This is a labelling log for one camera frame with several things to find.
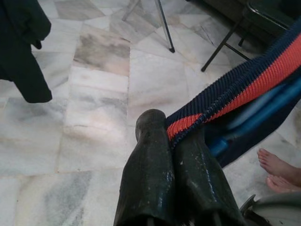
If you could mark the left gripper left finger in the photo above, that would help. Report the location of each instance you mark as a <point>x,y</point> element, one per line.
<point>148,176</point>

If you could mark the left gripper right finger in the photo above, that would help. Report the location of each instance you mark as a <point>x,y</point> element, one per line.
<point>204,188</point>

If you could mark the blue plastic hanger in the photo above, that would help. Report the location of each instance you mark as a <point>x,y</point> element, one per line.
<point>218,147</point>

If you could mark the navy shirt orange collar stripe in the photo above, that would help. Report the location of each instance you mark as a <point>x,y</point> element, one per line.
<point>235,91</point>

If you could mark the person's bare foot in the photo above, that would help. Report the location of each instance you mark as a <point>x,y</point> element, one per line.
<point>284,184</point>
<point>277,164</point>

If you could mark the black folding chair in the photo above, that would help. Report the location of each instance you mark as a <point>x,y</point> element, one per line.
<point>218,47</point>

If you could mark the silver clothes rack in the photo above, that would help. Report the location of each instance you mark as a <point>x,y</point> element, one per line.
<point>168,35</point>

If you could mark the black shirt green print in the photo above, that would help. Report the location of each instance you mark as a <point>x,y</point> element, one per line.
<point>21,47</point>

